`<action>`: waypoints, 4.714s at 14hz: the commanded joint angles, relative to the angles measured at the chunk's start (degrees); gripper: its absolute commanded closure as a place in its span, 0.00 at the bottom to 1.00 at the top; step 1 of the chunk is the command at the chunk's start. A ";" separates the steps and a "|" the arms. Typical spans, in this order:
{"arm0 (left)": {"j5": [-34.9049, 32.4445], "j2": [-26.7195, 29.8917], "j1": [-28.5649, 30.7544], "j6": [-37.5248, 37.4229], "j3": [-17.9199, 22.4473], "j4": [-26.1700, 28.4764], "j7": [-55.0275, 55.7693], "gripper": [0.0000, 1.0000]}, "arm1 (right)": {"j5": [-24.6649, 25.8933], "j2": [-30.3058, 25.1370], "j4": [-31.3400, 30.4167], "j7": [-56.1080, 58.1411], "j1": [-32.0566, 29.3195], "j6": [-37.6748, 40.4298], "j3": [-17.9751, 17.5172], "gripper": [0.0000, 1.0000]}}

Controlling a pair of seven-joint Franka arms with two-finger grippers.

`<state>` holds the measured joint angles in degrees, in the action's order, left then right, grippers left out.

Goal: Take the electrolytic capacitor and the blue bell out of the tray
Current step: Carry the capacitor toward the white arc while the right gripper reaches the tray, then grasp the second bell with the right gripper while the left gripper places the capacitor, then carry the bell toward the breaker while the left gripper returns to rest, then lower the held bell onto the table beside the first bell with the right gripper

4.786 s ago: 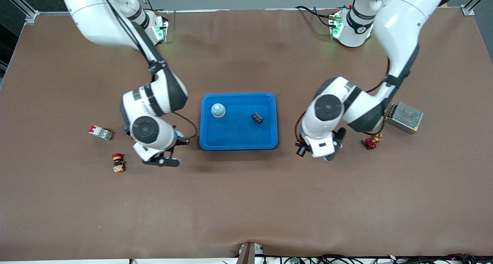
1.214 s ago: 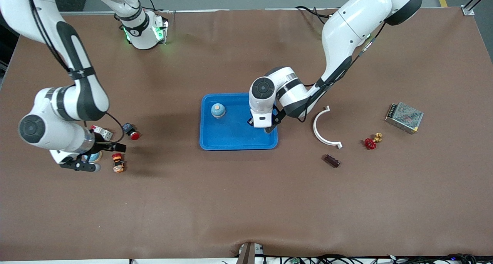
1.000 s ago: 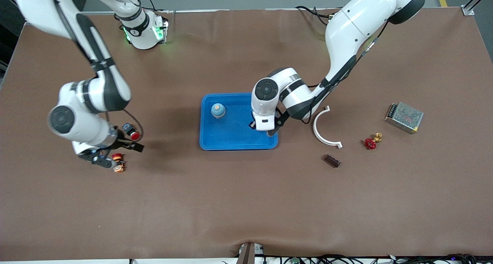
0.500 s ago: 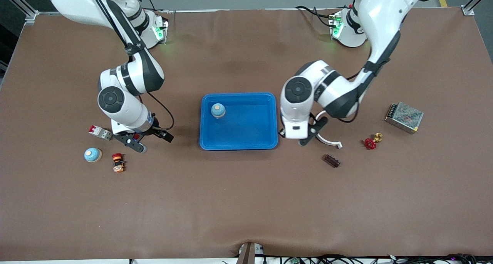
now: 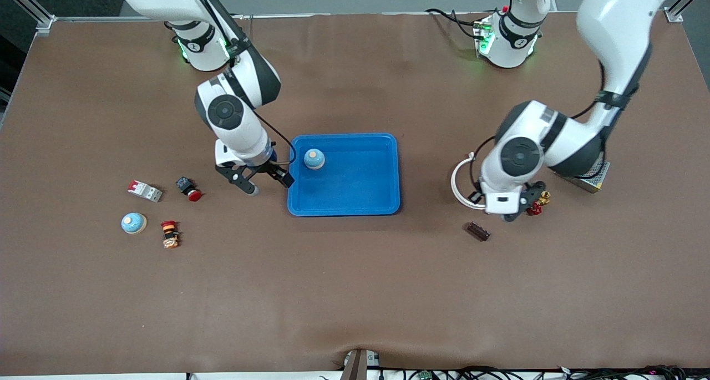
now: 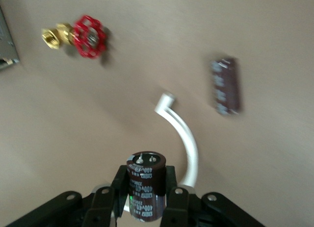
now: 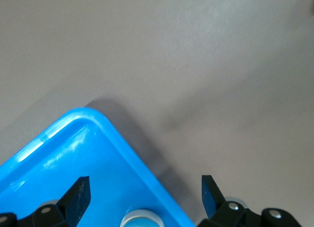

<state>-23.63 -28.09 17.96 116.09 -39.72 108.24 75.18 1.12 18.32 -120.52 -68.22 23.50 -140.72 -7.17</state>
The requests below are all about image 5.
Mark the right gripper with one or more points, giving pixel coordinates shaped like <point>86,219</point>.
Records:
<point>272,168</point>

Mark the red brass valve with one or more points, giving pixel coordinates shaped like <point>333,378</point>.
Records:
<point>536,209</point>

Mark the brown bracket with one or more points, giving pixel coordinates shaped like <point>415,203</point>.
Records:
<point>355,366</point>

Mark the light blue bell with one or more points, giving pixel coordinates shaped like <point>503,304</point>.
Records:
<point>314,158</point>
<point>133,223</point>

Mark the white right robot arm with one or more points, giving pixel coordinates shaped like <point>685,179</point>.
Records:
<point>166,0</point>

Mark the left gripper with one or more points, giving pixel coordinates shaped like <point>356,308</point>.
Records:
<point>533,193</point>

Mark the blue plastic tray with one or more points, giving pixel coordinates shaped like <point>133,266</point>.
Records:
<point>355,186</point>

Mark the red button blue base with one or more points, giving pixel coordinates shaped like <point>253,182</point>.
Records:
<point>188,189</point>

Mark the metal mesh power supply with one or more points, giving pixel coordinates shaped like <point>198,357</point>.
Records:
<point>596,180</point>

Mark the small silver clamp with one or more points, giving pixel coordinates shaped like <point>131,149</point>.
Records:
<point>373,359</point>

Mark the brown capacitor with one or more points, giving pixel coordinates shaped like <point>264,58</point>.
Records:
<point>478,231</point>

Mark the white curved plastic piece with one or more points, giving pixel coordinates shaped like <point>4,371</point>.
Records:
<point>456,188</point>

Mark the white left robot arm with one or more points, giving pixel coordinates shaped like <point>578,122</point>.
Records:
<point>615,19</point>

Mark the white red circuit breaker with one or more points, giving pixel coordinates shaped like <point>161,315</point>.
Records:
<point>145,191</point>

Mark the aluminium frame post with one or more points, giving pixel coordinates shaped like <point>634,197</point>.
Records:
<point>45,25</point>
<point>674,15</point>

